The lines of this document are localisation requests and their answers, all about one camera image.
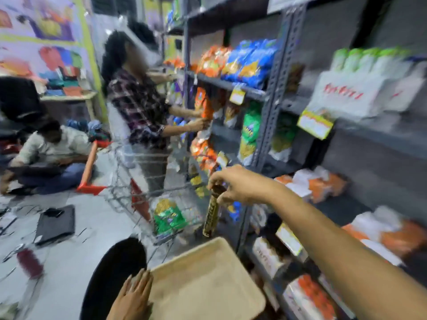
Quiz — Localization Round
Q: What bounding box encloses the person's left hand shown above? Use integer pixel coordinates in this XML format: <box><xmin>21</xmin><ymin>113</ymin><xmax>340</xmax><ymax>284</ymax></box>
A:
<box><xmin>106</xmin><ymin>268</ymin><xmax>155</xmax><ymax>320</ymax></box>

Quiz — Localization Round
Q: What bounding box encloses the person's right hand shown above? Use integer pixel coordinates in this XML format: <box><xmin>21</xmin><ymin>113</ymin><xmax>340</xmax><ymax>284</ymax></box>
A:
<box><xmin>207</xmin><ymin>164</ymin><xmax>279</xmax><ymax>207</ymax></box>

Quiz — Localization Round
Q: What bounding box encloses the dark brown gold snack packet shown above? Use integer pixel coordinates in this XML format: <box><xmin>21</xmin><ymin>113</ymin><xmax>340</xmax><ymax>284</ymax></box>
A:
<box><xmin>202</xmin><ymin>185</ymin><xmax>227</xmax><ymax>238</ymax></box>

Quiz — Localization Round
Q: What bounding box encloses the beige plastic tray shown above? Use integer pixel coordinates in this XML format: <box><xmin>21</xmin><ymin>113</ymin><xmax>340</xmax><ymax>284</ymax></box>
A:
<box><xmin>147</xmin><ymin>237</ymin><xmax>266</xmax><ymax>320</ymax></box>

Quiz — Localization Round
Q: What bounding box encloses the person's right forearm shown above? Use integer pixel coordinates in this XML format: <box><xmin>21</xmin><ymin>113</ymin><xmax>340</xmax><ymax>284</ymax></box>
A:
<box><xmin>264</xmin><ymin>180</ymin><xmax>427</xmax><ymax>320</ymax></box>

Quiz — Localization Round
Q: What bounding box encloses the black round seat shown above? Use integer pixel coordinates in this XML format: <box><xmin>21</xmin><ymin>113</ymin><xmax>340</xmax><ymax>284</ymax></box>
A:
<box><xmin>80</xmin><ymin>238</ymin><xmax>148</xmax><ymax>320</ymax></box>

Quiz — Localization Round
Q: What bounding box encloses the pile of orange snack bags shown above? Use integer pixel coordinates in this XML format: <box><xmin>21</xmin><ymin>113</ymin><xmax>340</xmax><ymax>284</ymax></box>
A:
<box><xmin>189</xmin><ymin>136</ymin><xmax>220</xmax><ymax>174</ymax></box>

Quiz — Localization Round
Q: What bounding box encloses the tall green snack packet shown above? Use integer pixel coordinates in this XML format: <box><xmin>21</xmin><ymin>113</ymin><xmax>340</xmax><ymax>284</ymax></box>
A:
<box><xmin>238</xmin><ymin>102</ymin><xmax>263</xmax><ymax>166</ymax></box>
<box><xmin>268</xmin><ymin>112</ymin><xmax>299</xmax><ymax>162</ymax></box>

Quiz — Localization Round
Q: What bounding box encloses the green yellow snack packet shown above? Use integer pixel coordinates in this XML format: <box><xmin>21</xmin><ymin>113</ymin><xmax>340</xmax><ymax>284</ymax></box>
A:
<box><xmin>153</xmin><ymin>199</ymin><xmax>188</xmax><ymax>236</ymax></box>

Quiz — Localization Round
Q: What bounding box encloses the orange snack packet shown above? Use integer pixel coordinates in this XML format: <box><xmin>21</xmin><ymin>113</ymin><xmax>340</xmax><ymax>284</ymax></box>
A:
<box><xmin>194</xmin><ymin>87</ymin><xmax>216</xmax><ymax>121</ymax></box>

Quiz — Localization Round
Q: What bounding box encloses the white printed box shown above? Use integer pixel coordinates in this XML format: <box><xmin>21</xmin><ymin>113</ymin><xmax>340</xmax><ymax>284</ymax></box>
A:
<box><xmin>252</xmin><ymin>236</ymin><xmax>285</xmax><ymax>279</ymax></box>

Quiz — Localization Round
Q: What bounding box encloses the pile of white orange packets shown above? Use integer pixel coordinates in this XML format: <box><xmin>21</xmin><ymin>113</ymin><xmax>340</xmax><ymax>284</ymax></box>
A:
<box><xmin>342</xmin><ymin>206</ymin><xmax>427</xmax><ymax>268</ymax></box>
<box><xmin>274</xmin><ymin>166</ymin><xmax>348</xmax><ymax>204</ymax></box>

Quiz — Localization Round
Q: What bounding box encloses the black laptop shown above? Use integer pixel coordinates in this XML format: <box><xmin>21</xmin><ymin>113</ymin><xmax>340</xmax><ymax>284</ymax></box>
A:
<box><xmin>33</xmin><ymin>205</ymin><xmax>76</xmax><ymax>247</ymax></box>

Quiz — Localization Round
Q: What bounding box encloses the dark red cylinder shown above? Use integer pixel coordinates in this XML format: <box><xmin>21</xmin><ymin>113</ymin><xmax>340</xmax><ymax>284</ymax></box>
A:
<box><xmin>17</xmin><ymin>248</ymin><xmax>44</xmax><ymax>280</ymax></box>

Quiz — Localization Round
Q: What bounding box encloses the row of orange snack packets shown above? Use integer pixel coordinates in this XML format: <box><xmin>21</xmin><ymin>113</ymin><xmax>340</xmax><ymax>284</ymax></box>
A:
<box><xmin>196</xmin><ymin>45</ymin><xmax>233</xmax><ymax>79</ymax></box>

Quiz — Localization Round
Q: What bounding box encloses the row of blue snack packets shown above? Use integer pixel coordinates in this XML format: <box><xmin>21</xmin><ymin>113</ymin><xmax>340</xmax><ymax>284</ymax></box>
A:
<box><xmin>221</xmin><ymin>39</ymin><xmax>278</xmax><ymax>90</ymax></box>

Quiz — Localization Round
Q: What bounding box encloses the grey metal shelf rack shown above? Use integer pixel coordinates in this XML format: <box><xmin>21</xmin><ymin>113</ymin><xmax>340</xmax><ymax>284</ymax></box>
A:
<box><xmin>163</xmin><ymin>0</ymin><xmax>427</xmax><ymax>320</ymax></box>

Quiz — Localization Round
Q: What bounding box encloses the white orange packet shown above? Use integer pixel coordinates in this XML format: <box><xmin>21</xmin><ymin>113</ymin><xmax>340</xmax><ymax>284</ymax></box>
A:
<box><xmin>283</xmin><ymin>274</ymin><xmax>338</xmax><ymax>320</ymax></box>

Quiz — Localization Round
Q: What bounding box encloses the row of white green-topped packets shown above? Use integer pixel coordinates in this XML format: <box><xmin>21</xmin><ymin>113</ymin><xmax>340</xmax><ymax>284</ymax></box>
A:
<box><xmin>306</xmin><ymin>47</ymin><xmax>427</xmax><ymax>119</ymax></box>

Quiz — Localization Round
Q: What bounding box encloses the wooden side table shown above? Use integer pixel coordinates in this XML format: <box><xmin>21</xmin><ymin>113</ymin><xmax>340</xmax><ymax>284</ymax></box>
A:
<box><xmin>39</xmin><ymin>91</ymin><xmax>98</xmax><ymax>121</ymax></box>

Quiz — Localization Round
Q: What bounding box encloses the stack of colourful folded items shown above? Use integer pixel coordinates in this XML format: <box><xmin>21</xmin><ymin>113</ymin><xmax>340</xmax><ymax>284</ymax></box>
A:
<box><xmin>43</xmin><ymin>66</ymin><xmax>88</xmax><ymax>97</ymax></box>

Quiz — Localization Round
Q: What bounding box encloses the black office chair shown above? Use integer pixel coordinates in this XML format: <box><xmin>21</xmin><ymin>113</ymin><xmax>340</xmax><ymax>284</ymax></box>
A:
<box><xmin>0</xmin><ymin>76</ymin><xmax>46</xmax><ymax>138</ymax></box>

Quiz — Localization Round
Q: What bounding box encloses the wire shopping cart red handle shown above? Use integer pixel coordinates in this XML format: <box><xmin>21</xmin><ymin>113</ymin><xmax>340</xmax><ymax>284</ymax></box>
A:
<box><xmin>76</xmin><ymin>140</ymin><xmax>214</xmax><ymax>248</ymax></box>

